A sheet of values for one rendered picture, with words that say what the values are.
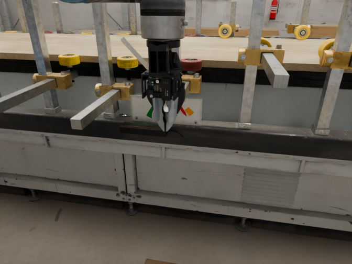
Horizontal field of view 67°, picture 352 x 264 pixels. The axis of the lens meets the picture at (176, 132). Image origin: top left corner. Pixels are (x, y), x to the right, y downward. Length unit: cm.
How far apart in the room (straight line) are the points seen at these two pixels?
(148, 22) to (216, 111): 70
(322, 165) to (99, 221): 115
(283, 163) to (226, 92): 36
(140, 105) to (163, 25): 49
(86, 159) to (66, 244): 44
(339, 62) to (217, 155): 50
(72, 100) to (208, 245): 98
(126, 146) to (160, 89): 58
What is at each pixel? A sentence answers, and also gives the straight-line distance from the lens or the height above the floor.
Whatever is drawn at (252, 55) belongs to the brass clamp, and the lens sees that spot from 89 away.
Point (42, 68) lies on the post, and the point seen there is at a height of 88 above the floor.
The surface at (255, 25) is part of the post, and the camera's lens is 88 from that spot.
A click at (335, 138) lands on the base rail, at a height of 70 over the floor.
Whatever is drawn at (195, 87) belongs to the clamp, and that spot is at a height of 84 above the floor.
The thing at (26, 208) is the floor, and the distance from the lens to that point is 187.
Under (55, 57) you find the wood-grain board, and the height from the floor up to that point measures 89.
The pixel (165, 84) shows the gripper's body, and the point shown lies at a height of 95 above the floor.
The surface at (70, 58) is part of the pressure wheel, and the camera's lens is 117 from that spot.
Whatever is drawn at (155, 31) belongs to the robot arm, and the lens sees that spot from 54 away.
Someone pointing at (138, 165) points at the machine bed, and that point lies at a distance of 143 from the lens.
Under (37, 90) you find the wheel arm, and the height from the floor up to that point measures 83.
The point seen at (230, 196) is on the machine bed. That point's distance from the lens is 144.
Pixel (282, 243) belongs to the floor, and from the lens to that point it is 156.
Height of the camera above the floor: 110
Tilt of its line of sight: 26 degrees down
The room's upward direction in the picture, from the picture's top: straight up
